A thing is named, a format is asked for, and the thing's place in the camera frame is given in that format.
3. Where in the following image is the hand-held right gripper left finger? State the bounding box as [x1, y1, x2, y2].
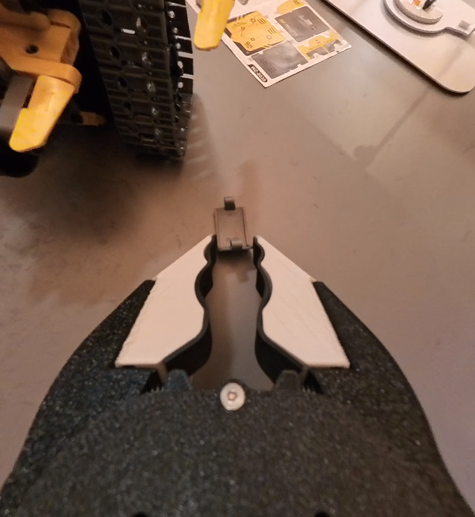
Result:
[114, 234, 218, 382]

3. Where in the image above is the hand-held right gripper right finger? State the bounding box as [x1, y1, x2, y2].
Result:
[253, 236, 351, 382]

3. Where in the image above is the grey toy panel part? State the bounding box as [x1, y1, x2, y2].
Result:
[214, 197, 254, 253]

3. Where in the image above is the yellow grey toy tracked vehicle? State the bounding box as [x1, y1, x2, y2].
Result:
[0, 0, 238, 178]

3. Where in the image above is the yellow grey sticker sheet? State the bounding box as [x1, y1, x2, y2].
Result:
[221, 0, 352, 88]

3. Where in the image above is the white stand base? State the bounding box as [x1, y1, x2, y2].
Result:
[326, 0, 475, 94]

